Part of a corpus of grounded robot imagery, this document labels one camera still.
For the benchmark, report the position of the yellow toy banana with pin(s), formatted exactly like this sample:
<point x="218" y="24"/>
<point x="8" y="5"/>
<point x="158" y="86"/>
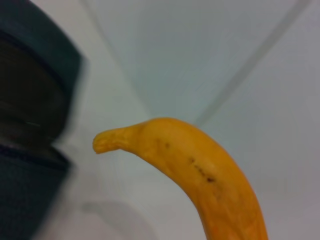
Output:
<point x="200" y="162"/>

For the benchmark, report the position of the dark teal fabric lunch bag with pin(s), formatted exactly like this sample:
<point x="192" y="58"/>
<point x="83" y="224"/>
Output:
<point x="30" y="50"/>

